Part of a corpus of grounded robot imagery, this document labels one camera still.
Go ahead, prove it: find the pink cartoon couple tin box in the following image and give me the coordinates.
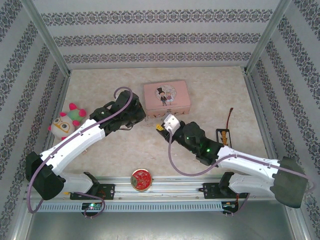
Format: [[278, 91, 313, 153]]
[[143, 79, 192, 120]]

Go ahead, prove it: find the black device with yellow label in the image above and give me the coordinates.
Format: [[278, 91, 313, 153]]
[[215, 127, 235, 151]]

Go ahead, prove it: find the round red gold tin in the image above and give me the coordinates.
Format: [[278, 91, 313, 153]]
[[129, 168, 153, 193]]

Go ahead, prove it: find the white pink green plush toy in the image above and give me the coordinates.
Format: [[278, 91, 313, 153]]
[[47, 102, 88, 142]]

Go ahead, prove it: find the grey metal sheet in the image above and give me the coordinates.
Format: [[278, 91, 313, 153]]
[[23, 208, 301, 240]]

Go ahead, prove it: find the circuit board with green light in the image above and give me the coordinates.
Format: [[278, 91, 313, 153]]
[[81, 202, 103, 211]]

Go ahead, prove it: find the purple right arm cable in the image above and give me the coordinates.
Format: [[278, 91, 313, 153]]
[[167, 128, 316, 218]]

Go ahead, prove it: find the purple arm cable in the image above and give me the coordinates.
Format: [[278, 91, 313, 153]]
[[167, 128, 316, 218], [26, 86, 133, 220]]

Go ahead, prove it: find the aluminium mounting rail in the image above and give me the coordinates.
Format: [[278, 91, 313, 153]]
[[23, 176, 298, 201]]

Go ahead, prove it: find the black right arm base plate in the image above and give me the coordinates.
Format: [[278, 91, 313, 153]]
[[202, 182, 248, 200]]

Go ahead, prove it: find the grey slotted cable duct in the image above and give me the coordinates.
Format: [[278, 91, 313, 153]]
[[33, 201, 240, 213]]

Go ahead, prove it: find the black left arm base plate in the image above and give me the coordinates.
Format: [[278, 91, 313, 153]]
[[69, 183, 116, 201]]

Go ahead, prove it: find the circuit board with orange wires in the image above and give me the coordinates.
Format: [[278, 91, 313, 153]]
[[221, 201, 239, 211]]

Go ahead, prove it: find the aluminium frame post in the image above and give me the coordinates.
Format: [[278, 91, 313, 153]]
[[244, 0, 293, 75], [21, 0, 72, 77]]

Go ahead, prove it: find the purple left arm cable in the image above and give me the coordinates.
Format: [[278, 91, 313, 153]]
[[26, 86, 133, 220]]

